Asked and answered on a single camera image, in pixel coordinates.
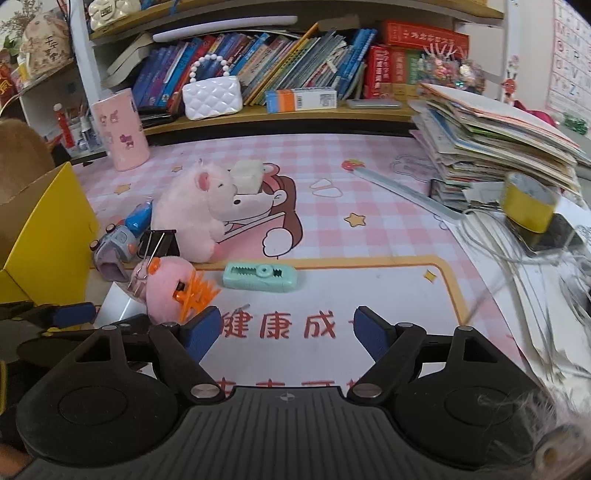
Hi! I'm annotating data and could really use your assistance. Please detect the yellow tape roll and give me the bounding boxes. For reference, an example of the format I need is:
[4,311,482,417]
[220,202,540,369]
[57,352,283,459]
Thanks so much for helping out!
[501,172,560,236]

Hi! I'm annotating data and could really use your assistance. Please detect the row of blue books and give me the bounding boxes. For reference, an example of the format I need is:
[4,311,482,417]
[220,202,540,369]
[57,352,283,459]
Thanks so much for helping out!
[131,28,377,114]

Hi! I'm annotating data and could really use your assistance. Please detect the alphabet wall poster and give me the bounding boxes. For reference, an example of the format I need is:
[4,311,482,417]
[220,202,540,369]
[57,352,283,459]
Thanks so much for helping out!
[545,0,591,112]

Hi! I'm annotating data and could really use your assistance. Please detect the yellow cardboard box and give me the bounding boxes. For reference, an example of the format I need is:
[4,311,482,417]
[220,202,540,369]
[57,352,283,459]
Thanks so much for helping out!
[0,161,100,306]

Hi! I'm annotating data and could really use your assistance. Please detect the red and white glue tube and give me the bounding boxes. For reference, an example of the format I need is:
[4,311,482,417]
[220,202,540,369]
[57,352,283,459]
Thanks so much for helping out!
[53,103,77,149]

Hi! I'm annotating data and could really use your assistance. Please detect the blue plastic toy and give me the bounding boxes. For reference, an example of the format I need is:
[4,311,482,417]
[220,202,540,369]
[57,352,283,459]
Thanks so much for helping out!
[124,198,154,234]

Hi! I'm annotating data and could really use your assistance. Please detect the pink plush pig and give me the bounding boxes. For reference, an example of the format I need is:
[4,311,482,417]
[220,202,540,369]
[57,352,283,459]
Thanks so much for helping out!
[150,159,241,265]

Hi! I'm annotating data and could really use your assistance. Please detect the fluffy grey fur ball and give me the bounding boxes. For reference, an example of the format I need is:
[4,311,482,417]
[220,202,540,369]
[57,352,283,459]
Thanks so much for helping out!
[480,383,591,480]

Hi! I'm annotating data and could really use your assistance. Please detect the pink checkered desk mat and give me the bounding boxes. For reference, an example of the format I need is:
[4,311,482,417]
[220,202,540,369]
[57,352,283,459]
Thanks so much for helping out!
[69,134,546,398]

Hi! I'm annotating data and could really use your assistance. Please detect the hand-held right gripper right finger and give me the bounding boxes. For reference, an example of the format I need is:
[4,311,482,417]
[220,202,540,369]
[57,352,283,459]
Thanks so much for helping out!
[347,305,513,404]

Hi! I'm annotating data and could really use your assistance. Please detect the white cables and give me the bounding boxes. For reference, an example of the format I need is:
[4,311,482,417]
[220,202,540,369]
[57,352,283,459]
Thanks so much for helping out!
[455,208,591,384]

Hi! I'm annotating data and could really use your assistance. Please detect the orange hair claw clip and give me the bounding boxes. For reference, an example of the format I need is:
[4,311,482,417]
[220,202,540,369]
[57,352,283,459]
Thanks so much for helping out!
[174,270,221,324]

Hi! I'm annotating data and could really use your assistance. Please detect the pale green ruler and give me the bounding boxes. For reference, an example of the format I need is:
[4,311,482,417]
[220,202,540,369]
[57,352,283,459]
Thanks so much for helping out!
[353,166,463,221]

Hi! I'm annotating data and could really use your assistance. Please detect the mint green correction tape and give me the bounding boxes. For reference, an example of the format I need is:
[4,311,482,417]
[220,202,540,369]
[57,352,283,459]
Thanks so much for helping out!
[223,261,299,292]

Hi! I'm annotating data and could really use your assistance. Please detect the white paper sheet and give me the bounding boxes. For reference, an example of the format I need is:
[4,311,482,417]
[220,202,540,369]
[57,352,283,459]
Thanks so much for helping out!
[97,281,153,329]

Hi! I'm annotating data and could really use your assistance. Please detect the thick dark cover book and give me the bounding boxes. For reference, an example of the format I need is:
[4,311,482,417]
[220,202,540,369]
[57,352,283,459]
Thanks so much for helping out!
[102,33,156,78]

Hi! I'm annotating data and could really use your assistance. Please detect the floral fabric rabbit doll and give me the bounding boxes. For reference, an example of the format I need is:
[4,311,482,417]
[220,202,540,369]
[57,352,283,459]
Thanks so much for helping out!
[18,9,73,77]

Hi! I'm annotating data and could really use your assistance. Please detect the flat red gift box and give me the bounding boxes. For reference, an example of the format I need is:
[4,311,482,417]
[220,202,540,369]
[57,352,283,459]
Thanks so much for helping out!
[381,20,470,59]

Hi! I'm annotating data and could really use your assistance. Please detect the white quilted purse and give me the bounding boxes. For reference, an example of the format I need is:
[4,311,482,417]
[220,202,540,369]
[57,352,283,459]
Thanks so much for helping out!
[181,54,243,121]

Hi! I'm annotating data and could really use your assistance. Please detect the orange and white carton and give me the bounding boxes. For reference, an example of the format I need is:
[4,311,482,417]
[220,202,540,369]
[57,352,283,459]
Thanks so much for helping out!
[264,87,338,113]

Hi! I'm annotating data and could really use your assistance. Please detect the sparkly colourful decoration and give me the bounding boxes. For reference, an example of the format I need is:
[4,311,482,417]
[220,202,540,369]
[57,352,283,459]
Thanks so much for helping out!
[418,44,486,95]

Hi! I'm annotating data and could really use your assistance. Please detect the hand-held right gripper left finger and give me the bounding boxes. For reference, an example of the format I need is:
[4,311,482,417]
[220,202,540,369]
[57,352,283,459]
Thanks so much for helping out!
[69,305,223,406]

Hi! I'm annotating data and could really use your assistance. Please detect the black binder clip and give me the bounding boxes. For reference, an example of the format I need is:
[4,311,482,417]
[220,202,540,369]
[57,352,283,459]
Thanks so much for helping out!
[134,229,181,278]

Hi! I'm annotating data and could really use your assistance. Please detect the tall red box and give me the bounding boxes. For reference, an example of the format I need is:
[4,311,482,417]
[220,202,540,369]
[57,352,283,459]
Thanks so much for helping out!
[364,45,426,100]

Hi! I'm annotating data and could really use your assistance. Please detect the white side cabinet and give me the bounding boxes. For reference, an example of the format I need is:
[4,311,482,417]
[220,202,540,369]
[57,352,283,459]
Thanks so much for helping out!
[0,60,108,163]

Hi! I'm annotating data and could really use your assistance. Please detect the grey flat pencil case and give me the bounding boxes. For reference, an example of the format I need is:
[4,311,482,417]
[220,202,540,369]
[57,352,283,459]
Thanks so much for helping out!
[346,98,403,110]

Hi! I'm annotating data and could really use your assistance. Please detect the white foam cube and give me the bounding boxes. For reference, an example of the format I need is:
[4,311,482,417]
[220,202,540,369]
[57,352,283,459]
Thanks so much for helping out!
[229,160,267,195]

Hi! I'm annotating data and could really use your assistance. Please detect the wooden bookshelf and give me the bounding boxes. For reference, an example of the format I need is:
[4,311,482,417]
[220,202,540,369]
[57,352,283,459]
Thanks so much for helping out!
[69,0,506,148]

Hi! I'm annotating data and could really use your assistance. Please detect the cream quilted purse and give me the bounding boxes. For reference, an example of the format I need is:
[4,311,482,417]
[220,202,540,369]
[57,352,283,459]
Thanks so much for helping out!
[88,0,142,31]

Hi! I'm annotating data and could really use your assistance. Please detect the pink round plush toy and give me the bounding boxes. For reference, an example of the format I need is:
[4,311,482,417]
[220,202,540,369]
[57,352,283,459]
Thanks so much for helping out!
[129,256,204,324]

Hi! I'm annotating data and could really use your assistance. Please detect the white long tube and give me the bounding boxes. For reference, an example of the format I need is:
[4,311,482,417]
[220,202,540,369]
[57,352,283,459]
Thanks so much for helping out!
[152,15,300,43]

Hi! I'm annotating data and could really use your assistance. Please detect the green toy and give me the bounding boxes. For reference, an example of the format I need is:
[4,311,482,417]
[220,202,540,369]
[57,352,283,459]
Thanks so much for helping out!
[561,115,590,135]

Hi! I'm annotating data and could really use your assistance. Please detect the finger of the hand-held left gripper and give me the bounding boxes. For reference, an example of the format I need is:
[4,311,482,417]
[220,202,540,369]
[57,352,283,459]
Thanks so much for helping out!
[18,329,95,370]
[0,301,98,329]

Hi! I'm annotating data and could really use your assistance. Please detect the pink patterned card box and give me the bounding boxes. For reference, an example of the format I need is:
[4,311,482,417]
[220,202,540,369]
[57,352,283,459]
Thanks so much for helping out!
[90,89,151,172]

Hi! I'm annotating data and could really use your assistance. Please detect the stack of picture books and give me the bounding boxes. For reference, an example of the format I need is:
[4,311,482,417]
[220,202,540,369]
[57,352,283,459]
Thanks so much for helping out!
[409,83,591,200]

